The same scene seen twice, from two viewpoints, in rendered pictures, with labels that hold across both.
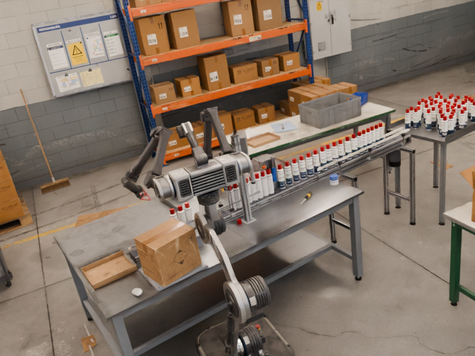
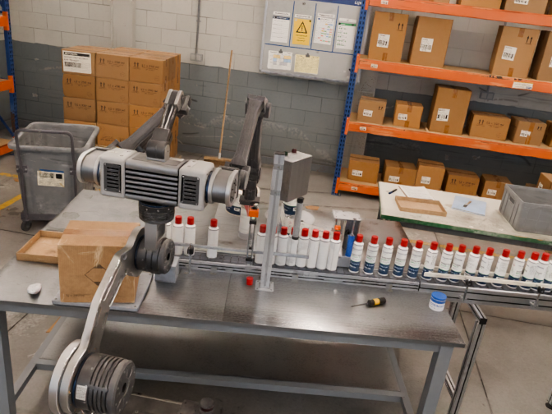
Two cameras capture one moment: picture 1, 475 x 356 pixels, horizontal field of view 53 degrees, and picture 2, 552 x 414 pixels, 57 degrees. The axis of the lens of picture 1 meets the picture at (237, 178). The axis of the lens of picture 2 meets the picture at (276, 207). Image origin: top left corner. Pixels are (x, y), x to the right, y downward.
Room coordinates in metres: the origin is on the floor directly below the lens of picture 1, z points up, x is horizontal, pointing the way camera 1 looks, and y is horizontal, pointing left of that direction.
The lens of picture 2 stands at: (1.24, -1.03, 2.11)
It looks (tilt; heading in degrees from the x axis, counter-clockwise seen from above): 22 degrees down; 27
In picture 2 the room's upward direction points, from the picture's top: 7 degrees clockwise
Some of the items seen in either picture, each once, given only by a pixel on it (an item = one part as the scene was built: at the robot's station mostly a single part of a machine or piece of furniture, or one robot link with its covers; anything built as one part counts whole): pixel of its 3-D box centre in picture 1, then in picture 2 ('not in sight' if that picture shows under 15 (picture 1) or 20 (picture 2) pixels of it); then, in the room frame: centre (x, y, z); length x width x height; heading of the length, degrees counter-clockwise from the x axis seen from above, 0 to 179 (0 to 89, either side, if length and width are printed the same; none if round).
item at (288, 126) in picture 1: (283, 126); (469, 204); (5.23, -0.62, 0.81); 0.32 x 0.24 x 0.01; 6
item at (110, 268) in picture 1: (109, 268); (58, 247); (2.75, 0.95, 0.85); 0.30 x 0.26 x 0.04; 120
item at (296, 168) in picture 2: (239, 147); (291, 176); (3.22, -0.05, 1.38); 0.17 x 0.10 x 0.19; 175
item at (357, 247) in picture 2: (280, 176); (356, 253); (3.48, -0.34, 0.98); 0.05 x 0.05 x 0.20
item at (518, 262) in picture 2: (354, 145); (516, 269); (3.89, -1.06, 0.98); 0.05 x 0.05 x 0.20
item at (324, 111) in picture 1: (329, 109); (551, 212); (5.25, -1.17, 0.91); 0.60 x 0.40 x 0.22; 114
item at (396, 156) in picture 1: (393, 149); not in sight; (4.30, -1.55, 0.71); 0.15 x 0.12 x 0.34; 30
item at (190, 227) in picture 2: (189, 215); (190, 236); (3.07, 0.39, 0.98); 0.05 x 0.05 x 0.20
